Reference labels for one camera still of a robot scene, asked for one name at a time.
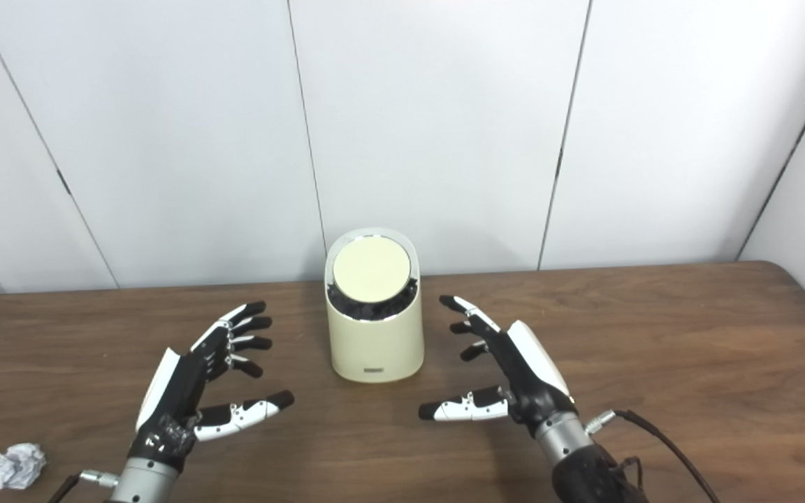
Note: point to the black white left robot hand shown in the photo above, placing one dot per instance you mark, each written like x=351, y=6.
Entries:
x=172, y=391

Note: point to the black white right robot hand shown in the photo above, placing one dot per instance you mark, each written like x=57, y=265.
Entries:
x=532, y=381

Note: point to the white paper ball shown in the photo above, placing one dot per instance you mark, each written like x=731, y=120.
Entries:
x=18, y=466

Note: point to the round cream bin lid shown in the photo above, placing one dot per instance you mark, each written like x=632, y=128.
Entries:
x=372, y=269

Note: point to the cream-colored desktop bin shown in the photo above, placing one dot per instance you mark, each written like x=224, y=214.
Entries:
x=374, y=346

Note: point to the black bin liner bag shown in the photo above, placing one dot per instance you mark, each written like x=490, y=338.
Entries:
x=373, y=309

